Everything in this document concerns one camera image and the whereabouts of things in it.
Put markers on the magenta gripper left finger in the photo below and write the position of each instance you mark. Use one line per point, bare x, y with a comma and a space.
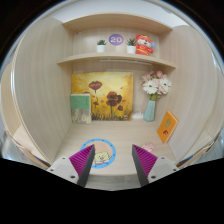
75, 168

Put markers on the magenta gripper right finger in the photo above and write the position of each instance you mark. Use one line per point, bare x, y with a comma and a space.
149, 167

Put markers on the round blue cartoon mouse pad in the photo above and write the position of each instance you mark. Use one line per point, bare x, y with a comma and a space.
105, 152

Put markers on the orange book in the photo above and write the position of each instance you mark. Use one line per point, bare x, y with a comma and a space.
167, 126

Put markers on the white power adapter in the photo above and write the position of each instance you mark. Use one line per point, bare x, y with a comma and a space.
137, 115

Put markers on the light blue vase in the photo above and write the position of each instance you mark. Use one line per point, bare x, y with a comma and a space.
149, 111

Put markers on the green book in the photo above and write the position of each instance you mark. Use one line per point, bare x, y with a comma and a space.
80, 108

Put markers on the yellow poppy painting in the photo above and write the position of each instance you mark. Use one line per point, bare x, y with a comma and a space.
111, 94

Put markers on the pink and white flowers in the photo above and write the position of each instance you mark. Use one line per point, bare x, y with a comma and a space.
156, 84

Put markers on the light wood desk hutch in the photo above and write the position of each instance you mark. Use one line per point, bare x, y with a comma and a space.
37, 85

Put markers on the red plush toy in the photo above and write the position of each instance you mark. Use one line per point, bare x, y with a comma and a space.
144, 45

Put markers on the right small potted plant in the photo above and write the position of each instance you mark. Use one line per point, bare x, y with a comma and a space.
131, 48

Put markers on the small potted plant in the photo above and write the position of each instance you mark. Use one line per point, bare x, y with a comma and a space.
101, 44
131, 48

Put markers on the left small potted plant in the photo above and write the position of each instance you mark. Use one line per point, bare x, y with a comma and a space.
101, 44

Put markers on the purple round number sign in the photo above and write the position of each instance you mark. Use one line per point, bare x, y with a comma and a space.
116, 39

